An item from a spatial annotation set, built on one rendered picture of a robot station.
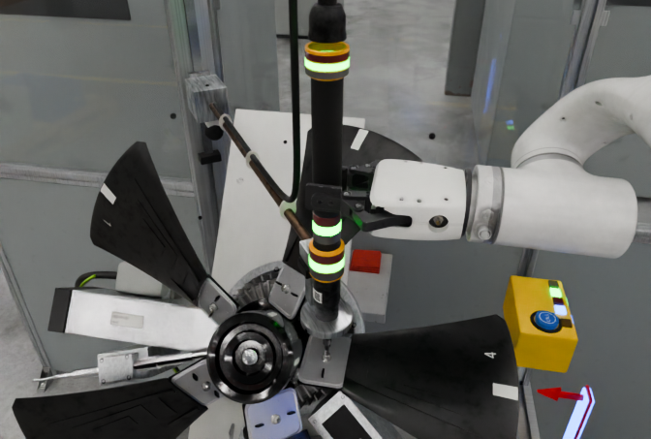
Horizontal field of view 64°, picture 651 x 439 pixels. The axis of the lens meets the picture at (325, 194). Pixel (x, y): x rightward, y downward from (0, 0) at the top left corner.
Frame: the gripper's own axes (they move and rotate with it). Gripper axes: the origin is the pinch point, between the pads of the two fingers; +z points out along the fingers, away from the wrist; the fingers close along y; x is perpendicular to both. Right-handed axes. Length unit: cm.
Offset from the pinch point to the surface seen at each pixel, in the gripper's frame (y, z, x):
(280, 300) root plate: 4.7, 7.4, -23.1
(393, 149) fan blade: 15.6, -6.7, -2.3
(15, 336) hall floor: 88, 154, -149
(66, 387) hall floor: 67, 116, -148
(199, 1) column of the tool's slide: 58, 38, 7
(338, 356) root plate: 0.6, -2.0, -28.1
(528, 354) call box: 21, -34, -44
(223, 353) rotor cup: -4.8, 12.9, -24.8
